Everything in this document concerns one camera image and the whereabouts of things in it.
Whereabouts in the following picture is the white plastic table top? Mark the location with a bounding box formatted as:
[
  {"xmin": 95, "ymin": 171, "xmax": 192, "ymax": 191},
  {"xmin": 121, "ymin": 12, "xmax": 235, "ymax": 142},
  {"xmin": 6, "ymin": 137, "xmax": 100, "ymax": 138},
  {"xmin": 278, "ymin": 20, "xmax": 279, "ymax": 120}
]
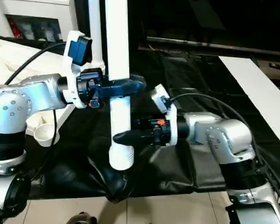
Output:
[{"xmin": 0, "ymin": 32, "xmax": 73, "ymax": 148}]

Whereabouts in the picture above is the black table mat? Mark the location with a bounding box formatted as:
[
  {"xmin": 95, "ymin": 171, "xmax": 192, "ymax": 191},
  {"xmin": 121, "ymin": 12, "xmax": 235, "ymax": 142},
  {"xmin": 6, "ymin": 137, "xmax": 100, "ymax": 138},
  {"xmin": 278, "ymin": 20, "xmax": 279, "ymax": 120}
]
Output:
[{"xmin": 25, "ymin": 39, "xmax": 280, "ymax": 203}]

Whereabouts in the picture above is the long dark metal rod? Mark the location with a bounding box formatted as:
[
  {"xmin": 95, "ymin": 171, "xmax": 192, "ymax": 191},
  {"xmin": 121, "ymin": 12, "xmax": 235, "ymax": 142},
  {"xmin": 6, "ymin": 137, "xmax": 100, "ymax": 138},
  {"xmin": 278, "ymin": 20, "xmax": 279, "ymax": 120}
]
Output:
[{"xmin": 146, "ymin": 36, "xmax": 280, "ymax": 58}]

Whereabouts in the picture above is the white cabinet with glass doors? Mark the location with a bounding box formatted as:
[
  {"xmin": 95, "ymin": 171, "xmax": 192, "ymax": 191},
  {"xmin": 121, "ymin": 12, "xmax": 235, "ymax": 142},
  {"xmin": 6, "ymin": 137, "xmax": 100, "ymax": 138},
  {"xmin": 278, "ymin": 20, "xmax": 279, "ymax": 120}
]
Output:
[{"xmin": 0, "ymin": 0, "xmax": 89, "ymax": 44}]

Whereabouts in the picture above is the grey robot foot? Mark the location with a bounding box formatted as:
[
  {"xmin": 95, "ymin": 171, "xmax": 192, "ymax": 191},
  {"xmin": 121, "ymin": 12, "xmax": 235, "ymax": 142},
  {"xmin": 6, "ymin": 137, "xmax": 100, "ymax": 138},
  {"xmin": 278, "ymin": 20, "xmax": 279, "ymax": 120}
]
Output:
[{"xmin": 68, "ymin": 211, "xmax": 98, "ymax": 224}]

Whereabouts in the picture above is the white flat board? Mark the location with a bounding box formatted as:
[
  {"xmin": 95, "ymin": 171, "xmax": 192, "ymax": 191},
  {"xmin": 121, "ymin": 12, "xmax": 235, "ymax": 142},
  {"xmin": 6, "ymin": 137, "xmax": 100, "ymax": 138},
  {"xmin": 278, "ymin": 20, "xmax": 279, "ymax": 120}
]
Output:
[{"xmin": 217, "ymin": 55, "xmax": 280, "ymax": 141}]

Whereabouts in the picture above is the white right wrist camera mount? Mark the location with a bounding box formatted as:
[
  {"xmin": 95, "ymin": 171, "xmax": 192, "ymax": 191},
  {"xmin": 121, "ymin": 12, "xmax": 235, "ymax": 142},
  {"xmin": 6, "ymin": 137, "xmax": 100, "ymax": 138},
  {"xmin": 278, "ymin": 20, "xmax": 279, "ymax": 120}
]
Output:
[{"xmin": 150, "ymin": 84, "xmax": 179, "ymax": 147}]

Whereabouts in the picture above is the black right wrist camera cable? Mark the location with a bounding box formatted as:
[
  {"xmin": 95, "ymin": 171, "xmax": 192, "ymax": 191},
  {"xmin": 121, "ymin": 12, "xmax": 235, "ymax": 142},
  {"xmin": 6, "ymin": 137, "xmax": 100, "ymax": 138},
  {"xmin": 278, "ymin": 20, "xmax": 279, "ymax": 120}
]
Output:
[{"xmin": 167, "ymin": 92, "xmax": 280, "ymax": 204}]

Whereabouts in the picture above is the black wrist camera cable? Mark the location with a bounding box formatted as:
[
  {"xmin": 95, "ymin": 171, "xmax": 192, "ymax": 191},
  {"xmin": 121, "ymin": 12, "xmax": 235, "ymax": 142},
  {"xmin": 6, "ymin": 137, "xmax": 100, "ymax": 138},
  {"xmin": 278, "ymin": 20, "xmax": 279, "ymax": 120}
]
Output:
[
  {"xmin": 3, "ymin": 42, "xmax": 67, "ymax": 86},
  {"xmin": 167, "ymin": 92, "xmax": 280, "ymax": 204}
]

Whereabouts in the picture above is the black left wrist camera cable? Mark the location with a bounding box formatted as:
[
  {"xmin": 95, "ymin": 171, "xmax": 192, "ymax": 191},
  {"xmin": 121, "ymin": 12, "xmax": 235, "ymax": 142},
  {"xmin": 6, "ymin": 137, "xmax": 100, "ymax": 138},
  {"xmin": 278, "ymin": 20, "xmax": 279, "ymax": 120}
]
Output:
[{"xmin": 3, "ymin": 42, "xmax": 67, "ymax": 86}]

